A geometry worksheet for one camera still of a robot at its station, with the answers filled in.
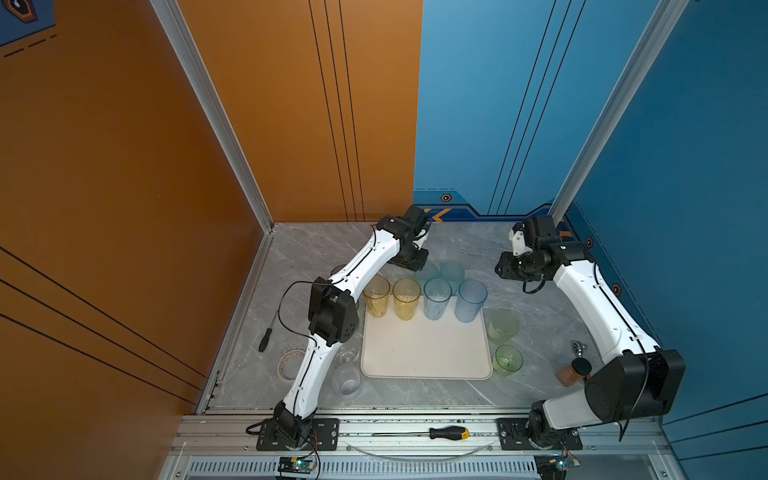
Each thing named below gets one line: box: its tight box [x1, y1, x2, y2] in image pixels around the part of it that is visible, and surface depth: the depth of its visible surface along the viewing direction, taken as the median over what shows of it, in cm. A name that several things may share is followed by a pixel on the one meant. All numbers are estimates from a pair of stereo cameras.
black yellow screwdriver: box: [372, 425, 471, 441], surface depth 74 cm
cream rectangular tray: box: [361, 296, 493, 380], surface depth 91 cm
